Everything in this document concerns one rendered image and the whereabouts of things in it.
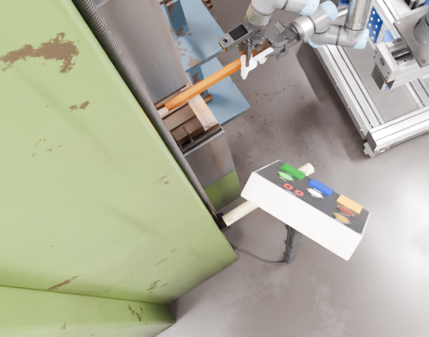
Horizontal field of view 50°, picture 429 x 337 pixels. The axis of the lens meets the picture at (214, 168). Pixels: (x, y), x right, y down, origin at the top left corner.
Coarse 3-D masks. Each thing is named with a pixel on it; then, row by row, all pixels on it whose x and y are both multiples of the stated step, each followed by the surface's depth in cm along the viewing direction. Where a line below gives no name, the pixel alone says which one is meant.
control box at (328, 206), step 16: (256, 176) 128; (272, 176) 133; (256, 192) 128; (272, 192) 126; (288, 192) 125; (304, 192) 132; (320, 192) 139; (272, 208) 127; (288, 208) 125; (304, 208) 124; (320, 208) 125; (336, 208) 131; (288, 224) 126; (304, 224) 124; (320, 224) 122; (336, 224) 121; (352, 224) 124; (320, 240) 123; (336, 240) 121; (352, 240) 120
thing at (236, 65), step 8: (264, 48) 161; (232, 64) 161; (240, 64) 160; (216, 72) 161; (224, 72) 160; (232, 72) 162; (208, 80) 160; (216, 80) 160; (192, 88) 160; (200, 88) 160; (176, 96) 160; (184, 96) 160; (192, 96) 161; (168, 104) 160; (176, 104) 159
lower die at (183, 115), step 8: (160, 104) 161; (184, 104) 160; (168, 112) 160; (176, 112) 160; (184, 112) 160; (192, 112) 159; (168, 120) 160; (176, 120) 159; (184, 120) 159; (192, 120) 160; (168, 128) 159; (176, 128) 160; (192, 128) 159; (200, 128) 159; (176, 136) 159; (184, 136) 158; (192, 136) 161
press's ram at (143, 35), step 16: (96, 0) 83; (112, 0) 83; (128, 0) 85; (144, 0) 87; (112, 16) 86; (128, 16) 88; (144, 16) 91; (160, 16) 93; (112, 32) 90; (128, 32) 92; (144, 32) 95; (160, 32) 97; (128, 48) 96; (144, 48) 99; (160, 48) 102; (176, 48) 105; (144, 64) 104; (160, 64) 107; (176, 64) 110; (144, 80) 109; (160, 80) 112; (176, 80) 116; (160, 96) 119
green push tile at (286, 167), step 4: (284, 164) 147; (288, 164) 150; (284, 168) 143; (288, 168) 145; (292, 168) 147; (288, 172) 143; (292, 172) 143; (296, 172) 146; (300, 172) 147; (296, 176) 142; (300, 176) 143; (304, 176) 146
